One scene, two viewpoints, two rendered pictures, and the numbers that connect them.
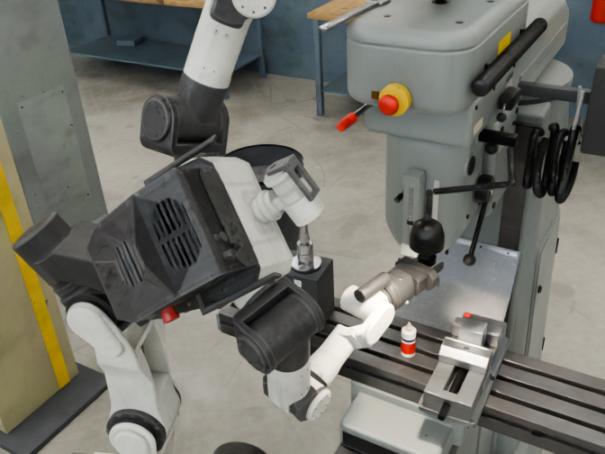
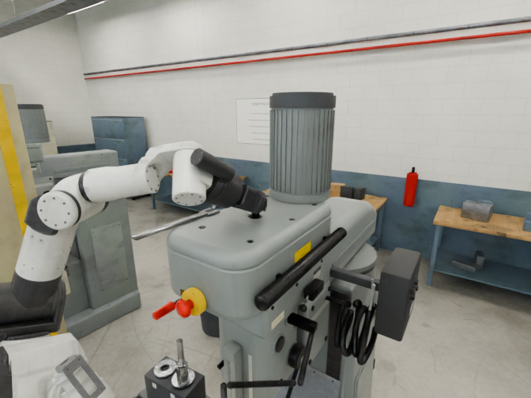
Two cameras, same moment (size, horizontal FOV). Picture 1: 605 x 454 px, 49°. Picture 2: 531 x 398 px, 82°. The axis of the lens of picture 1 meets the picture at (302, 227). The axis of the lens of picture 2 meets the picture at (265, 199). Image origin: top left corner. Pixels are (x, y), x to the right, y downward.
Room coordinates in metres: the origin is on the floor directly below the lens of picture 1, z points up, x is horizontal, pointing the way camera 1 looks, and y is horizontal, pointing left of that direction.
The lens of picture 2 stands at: (0.64, -0.37, 2.16)
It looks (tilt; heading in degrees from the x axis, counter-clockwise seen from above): 16 degrees down; 2
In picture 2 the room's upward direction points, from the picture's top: straight up
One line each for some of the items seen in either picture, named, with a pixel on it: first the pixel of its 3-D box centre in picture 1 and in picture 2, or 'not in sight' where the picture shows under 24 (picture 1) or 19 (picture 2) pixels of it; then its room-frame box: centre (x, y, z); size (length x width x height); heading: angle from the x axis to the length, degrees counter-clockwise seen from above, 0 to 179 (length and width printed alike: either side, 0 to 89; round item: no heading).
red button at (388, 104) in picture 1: (389, 104); (185, 306); (1.19, -0.18, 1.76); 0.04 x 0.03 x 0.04; 58
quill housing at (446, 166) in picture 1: (432, 182); (257, 345); (1.41, -0.32, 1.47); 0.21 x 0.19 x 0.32; 58
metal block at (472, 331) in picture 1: (472, 334); not in sight; (1.33, -0.43, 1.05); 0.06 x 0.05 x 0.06; 60
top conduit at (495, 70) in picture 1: (511, 52); (309, 259); (1.36, -0.45, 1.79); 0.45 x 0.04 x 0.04; 148
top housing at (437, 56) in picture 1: (441, 38); (258, 242); (1.42, -0.32, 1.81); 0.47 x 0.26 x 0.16; 148
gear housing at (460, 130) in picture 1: (442, 93); (264, 279); (1.44, -0.34, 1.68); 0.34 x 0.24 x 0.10; 148
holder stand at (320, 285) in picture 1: (292, 286); (175, 392); (1.61, 0.04, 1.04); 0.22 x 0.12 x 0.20; 63
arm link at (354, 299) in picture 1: (372, 297); not in sight; (1.27, -0.16, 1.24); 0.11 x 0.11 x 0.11; 43
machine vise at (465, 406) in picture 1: (467, 358); not in sight; (1.31, -0.41, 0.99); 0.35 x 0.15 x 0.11; 150
